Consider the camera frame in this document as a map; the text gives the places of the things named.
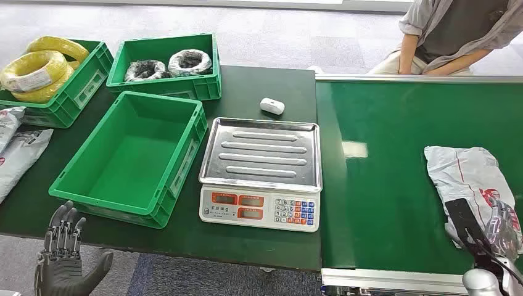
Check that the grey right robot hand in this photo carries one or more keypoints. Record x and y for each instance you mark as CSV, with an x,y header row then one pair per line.
x,y
504,233

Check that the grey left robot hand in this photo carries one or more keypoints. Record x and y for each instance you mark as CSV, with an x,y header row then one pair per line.
x,y
61,273

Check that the grey package with red print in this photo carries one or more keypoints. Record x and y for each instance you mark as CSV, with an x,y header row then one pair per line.
x,y
461,175

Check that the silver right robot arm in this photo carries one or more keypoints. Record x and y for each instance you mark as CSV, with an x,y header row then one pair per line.
x,y
480,284

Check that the grey plastic mailer package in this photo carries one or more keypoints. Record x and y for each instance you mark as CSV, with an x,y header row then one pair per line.
x,y
8,126
20,159

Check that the empty green plastic crate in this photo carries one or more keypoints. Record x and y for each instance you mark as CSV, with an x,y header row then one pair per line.
x,y
135,163

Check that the green crate holding yellow coils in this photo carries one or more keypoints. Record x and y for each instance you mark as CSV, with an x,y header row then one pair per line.
x,y
77,94

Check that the person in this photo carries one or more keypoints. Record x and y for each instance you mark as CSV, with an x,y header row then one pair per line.
x,y
457,32

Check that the green crate holding black coils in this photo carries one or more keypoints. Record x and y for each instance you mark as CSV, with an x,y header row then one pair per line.
x,y
163,88

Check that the white electronic scale steel tray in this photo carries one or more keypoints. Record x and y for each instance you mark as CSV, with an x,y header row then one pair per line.
x,y
261,163

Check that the small white plastic case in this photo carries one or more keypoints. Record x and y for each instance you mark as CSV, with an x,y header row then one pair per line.
x,y
272,106

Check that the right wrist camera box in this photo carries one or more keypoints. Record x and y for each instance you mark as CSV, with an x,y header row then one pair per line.
x,y
463,220

